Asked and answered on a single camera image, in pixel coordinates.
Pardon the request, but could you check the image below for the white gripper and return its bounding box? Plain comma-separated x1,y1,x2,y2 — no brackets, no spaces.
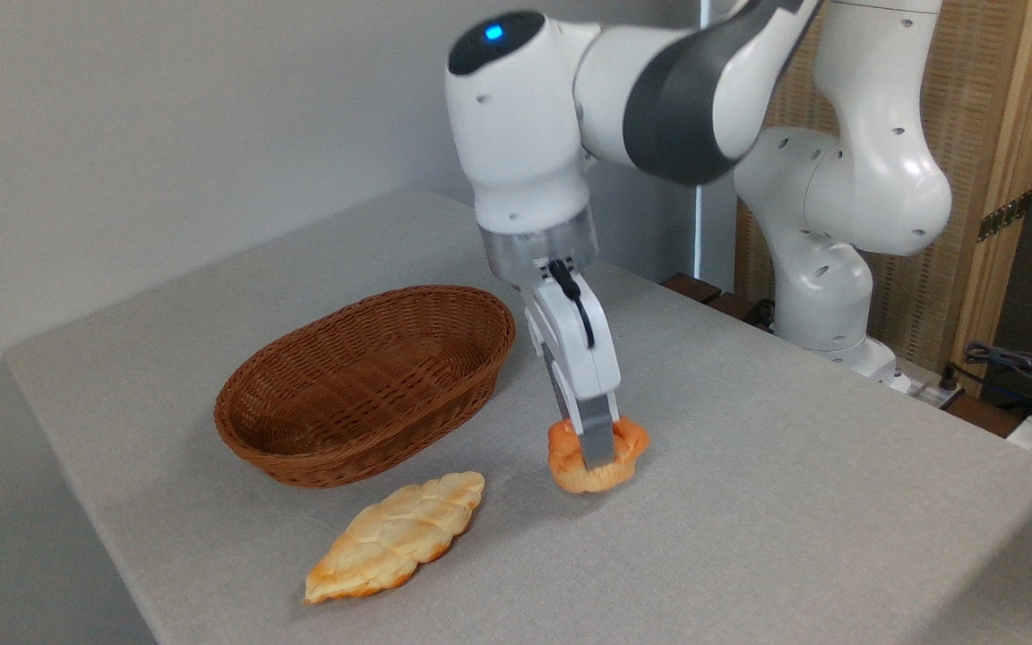
522,269,623,473

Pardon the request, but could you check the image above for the long braided bread loaf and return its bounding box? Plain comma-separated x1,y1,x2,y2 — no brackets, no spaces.
303,471,486,606

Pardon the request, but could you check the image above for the black cable bundle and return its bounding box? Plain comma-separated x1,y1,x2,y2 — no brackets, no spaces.
962,341,1032,424

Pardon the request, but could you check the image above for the brass screen hinge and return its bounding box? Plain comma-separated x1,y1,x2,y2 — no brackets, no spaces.
976,191,1032,244

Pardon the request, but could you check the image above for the round orange bread bun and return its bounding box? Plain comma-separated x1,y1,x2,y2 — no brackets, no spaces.
546,415,651,495

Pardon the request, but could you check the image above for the brown oval wicker basket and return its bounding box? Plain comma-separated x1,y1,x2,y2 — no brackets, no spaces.
214,285,517,489

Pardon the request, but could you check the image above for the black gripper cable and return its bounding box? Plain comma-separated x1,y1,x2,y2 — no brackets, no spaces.
547,258,597,350

